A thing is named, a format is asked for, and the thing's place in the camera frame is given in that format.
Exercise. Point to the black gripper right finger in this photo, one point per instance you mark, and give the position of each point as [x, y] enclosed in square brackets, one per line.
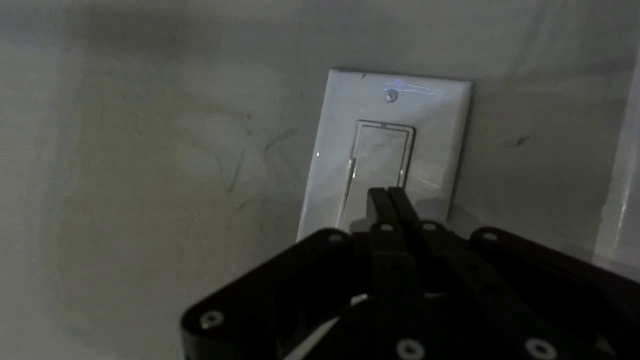
[507, 327]

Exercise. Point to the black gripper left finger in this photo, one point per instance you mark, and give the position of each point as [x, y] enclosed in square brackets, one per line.
[394, 282]

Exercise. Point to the white wall light switch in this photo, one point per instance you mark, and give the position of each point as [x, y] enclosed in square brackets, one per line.
[384, 130]

